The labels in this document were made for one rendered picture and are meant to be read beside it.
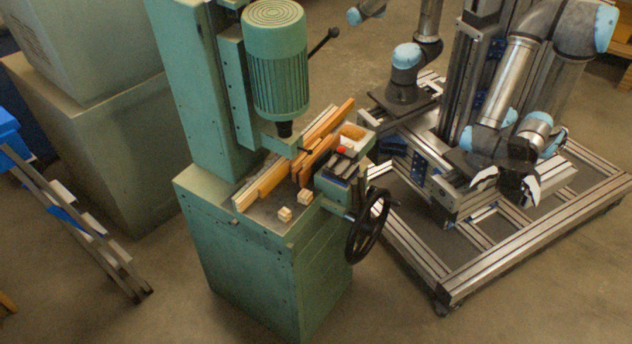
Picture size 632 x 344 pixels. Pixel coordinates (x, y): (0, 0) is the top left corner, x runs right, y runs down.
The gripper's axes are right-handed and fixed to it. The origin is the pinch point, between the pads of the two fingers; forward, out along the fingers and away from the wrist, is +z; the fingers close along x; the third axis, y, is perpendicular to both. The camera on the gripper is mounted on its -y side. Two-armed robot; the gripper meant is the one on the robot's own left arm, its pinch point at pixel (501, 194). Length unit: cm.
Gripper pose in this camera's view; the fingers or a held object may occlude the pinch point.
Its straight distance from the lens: 123.6
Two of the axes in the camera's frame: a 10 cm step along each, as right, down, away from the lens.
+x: -8.3, -2.6, 4.8
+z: -5.3, 6.1, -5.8
